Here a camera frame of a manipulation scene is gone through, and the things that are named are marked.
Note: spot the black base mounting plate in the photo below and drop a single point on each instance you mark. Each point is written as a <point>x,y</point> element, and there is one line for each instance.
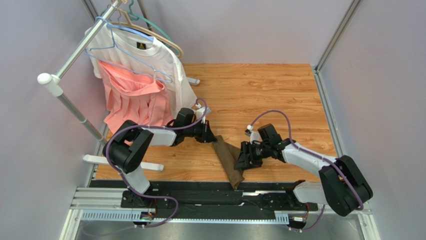
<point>211,200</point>

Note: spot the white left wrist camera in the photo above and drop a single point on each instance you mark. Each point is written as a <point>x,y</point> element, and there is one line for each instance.
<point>201,113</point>

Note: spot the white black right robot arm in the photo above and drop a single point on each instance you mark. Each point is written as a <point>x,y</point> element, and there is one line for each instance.
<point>342,186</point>

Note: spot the olive brown cloth napkin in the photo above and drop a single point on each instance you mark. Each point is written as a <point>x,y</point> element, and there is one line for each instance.
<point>228,155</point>

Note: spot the pink pleated skirt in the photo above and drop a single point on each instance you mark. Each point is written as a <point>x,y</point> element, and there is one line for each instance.
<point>134,97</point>

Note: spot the teal clothes hanger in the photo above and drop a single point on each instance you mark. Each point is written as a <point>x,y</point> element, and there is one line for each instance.
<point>151,29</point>

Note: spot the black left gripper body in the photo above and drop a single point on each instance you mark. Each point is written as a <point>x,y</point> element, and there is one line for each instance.
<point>195,131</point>

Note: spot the aluminium frame rail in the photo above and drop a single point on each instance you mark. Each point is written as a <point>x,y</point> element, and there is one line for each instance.
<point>97,204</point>

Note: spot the wooden clothes hanger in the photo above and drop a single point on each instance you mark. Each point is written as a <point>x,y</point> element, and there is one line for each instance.
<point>138,40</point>

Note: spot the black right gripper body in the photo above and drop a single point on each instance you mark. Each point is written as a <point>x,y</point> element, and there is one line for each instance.
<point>248,152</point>

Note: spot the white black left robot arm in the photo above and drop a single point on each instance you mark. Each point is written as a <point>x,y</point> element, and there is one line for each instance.
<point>127,147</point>

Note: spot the white t-shirt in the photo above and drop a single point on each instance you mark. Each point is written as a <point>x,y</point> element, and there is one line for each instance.
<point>181,94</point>

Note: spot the white clothes rack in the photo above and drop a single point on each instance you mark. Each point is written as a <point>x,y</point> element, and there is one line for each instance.
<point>51,81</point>

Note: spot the blue wire hanger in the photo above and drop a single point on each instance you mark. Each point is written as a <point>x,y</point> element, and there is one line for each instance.
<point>157,74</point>

